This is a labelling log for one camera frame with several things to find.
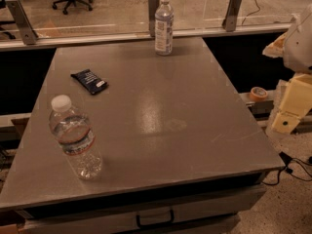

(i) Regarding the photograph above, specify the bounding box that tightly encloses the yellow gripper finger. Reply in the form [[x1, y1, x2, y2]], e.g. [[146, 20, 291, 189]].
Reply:
[[272, 74, 312, 134]]

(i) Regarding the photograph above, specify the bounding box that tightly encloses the blue label plastic bottle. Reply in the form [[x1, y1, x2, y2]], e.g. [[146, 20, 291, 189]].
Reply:
[[155, 0, 174, 56]]

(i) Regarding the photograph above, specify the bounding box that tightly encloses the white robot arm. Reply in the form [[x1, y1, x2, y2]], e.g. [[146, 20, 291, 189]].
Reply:
[[262, 4, 312, 134]]

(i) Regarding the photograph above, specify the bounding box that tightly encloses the dark blue rxbar wrapper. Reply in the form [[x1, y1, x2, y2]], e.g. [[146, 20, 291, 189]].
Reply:
[[71, 69, 108, 95]]

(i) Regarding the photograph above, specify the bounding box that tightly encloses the clear plastic water bottle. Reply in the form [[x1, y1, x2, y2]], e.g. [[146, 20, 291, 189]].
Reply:
[[49, 95, 102, 179]]

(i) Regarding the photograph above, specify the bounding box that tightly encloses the orange tape roll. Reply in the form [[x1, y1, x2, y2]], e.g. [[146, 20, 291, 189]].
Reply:
[[250, 87, 268, 101]]

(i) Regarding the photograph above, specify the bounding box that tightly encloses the grey table drawer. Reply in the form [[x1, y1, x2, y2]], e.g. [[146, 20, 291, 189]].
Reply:
[[19, 184, 265, 234]]

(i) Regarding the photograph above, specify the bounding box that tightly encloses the black floor cable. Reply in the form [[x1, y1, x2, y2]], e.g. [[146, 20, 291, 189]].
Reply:
[[261, 151, 312, 187]]

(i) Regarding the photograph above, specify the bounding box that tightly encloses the right metal bracket post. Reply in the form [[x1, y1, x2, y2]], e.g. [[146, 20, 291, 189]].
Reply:
[[222, 0, 242, 32]]

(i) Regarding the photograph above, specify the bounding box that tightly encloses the metal bracket post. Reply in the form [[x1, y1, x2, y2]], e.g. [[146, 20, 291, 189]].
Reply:
[[148, 0, 160, 37], [222, 0, 242, 32], [6, 0, 38, 45]]

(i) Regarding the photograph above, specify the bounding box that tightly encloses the metal rail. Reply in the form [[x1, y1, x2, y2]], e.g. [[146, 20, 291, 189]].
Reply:
[[0, 22, 292, 52]]

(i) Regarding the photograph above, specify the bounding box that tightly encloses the black drawer handle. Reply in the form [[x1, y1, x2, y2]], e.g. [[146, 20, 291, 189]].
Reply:
[[136, 210, 175, 229]]

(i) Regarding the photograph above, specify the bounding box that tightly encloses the middle metal bracket post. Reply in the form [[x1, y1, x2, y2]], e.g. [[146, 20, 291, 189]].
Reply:
[[148, 0, 160, 37]]

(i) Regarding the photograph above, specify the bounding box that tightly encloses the left metal bracket post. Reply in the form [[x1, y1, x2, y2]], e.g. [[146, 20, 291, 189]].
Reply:
[[6, 0, 38, 45]]

